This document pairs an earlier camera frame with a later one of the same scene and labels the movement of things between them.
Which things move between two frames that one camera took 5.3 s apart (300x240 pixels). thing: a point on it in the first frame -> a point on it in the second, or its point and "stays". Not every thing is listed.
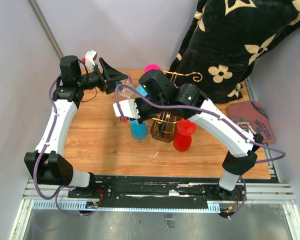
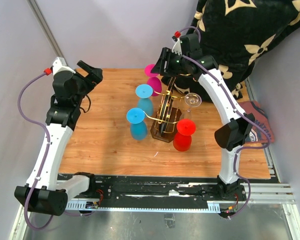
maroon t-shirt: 250,116 stays
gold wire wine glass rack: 163,125 stays
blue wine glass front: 139,131 stays
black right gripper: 142,116 -> 166,55
